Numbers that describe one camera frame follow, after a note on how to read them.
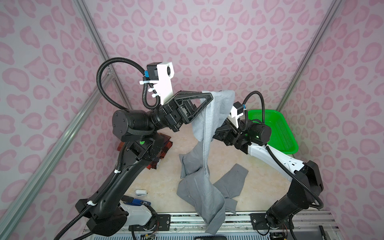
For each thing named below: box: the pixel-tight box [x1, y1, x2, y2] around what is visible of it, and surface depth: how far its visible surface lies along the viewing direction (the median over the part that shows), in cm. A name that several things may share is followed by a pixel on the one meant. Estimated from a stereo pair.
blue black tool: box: [121, 195, 152, 206], surface depth 78 cm
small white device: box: [135, 189, 147, 197], surface depth 82 cm
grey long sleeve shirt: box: [177, 90, 249, 235], surface depth 60 cm
